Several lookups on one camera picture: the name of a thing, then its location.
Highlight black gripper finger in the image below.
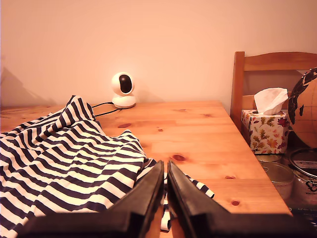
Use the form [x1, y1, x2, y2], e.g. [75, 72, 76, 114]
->
[167, 161, 230, 238]
[106, 160, 165, 238]

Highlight navy white striped t-shirt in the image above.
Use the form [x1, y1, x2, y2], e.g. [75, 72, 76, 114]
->
[0, 95, 215, 238]

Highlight silver tin can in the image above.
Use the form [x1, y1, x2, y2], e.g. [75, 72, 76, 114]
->
[259, 162, 295, 201]

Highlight floral tissue box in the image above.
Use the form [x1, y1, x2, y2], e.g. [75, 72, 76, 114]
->
[241, 109, 290, 155]

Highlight clear plastic tub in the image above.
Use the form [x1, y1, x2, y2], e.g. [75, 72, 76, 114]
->
[288, 148, 317, 207]

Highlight white tissue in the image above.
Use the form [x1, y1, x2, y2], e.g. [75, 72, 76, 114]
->
[254, 88, 289, 116]

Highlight cork globe black continents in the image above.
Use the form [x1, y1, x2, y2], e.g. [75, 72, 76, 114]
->
[288, 66, 317, 149]

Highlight wooden chair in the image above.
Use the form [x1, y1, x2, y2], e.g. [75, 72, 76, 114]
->
[230, 51, 317, 139]

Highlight black security camera cable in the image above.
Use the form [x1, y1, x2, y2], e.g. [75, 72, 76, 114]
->
[91, 101, 122, 117]

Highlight white dome security camera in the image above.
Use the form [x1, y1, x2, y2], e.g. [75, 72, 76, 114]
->
[111, 72, 137, 109]

